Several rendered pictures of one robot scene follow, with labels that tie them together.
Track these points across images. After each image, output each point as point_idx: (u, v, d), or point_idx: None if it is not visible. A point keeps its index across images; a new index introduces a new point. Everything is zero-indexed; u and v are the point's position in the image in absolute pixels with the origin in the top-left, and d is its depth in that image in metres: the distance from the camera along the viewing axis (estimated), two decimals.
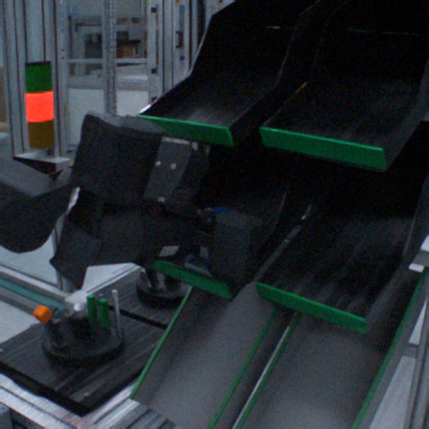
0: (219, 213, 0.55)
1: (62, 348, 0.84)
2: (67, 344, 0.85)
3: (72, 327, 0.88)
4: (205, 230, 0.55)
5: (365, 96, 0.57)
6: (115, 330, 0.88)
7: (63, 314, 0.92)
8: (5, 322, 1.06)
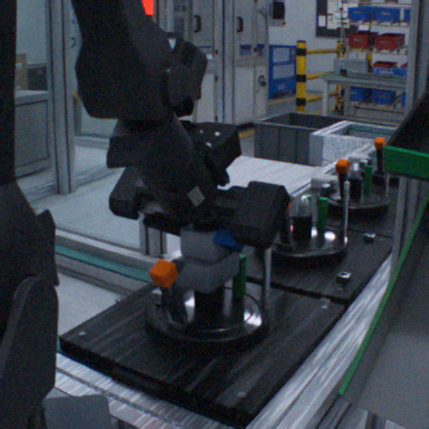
0: None
1: (187, 327, 0.57)
2: (193, 321, 0.58)
3: (195, 296, 0.61)
4: (225, 202, 0.55)
5: None
6: (260, 299, 0.62)
7: None
8: (68, 299, 0.80)
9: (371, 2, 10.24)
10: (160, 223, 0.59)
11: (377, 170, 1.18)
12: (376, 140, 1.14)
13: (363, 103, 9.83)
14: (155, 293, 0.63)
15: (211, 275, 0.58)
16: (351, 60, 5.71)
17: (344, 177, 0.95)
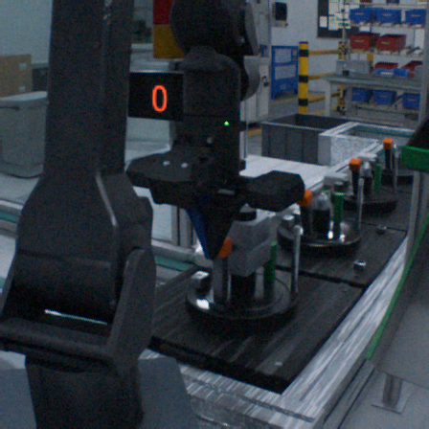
0: None
1: (227, 306, 0.64)
2: (232, 302, 0.65)
3: (232, 280, 0.69)
4: None
5: None
6: (290, 282, 0.69)
7: (210, 266, 0.73)
8: None
9: (372, 3, 10.31)
10: None
11: (385, 169, 1.25)
12: (385, 140, 1.21)
13: (364, 103, 9.90)
14: (195, 278, 0.70)
15: (248, 259, 0.65)
16: (353, 61, 5.78)
17: (356, 175, 1.02)
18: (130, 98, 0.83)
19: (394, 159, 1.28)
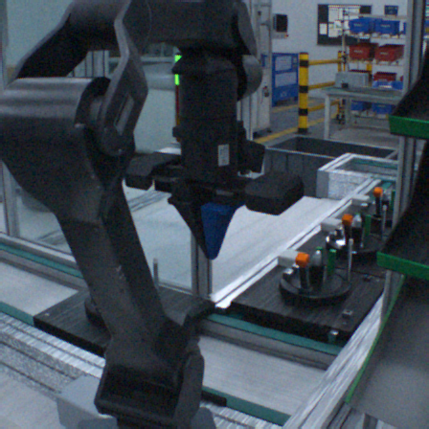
0: None
1: None
2: None
3: None
4: (222, 184, 0.59)
5: None
6: None
7: None
8: None
9: (371, 11, 10.48)
10: (186, 201, 0.58)
11: (375, 214, 1.42)
12: (375, 190, 1.38)
13: None
14: None
15: None
16: (352, 75, 5.95)
17: (349, 229, 1.19)
18: None
19: (383, 204, 1.45)
